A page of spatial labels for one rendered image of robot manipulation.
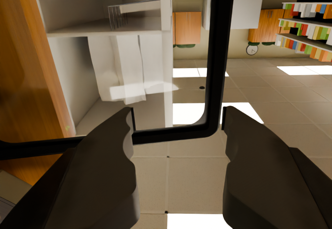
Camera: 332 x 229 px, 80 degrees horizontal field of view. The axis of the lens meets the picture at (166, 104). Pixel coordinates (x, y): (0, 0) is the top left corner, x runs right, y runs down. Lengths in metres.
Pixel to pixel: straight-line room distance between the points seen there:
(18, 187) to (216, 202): 1.59
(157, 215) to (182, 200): 0.23
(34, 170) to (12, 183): 0.08
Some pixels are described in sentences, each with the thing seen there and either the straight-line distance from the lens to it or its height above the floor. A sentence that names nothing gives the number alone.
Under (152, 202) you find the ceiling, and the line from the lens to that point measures 1.78.
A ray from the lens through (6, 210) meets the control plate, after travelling 0.33.
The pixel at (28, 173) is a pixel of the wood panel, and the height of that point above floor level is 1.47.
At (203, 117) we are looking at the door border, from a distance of 0.27.
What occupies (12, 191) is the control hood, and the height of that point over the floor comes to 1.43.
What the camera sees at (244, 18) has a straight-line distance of 5.00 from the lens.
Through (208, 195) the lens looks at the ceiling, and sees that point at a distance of 1.84.
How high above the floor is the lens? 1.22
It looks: 27 degrees up
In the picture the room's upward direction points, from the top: 178 degrees clockwise
